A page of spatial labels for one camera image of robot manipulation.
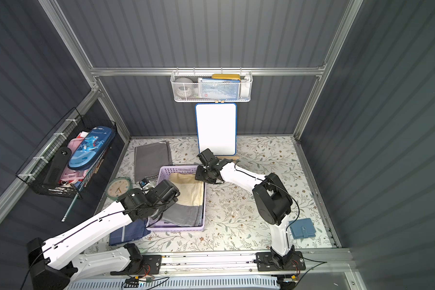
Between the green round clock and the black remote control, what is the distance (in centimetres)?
31

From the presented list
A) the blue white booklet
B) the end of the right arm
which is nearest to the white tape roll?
the blue white booklet

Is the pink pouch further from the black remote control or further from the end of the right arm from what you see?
the end of the right arm

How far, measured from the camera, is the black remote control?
621mm

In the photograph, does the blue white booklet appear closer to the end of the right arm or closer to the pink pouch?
the end of the right arm

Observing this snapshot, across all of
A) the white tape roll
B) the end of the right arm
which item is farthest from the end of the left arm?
the white tape roll

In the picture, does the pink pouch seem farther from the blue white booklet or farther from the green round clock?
the blue white booklet

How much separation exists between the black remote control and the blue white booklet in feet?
2.02

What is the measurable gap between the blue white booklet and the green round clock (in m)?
0.61

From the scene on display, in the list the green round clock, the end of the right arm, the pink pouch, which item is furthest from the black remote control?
the end of the right arm

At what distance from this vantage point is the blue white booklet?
0.86m

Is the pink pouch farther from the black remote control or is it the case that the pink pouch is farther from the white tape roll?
the white tape roll

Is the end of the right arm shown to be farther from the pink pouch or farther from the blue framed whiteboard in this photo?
the pink pouch
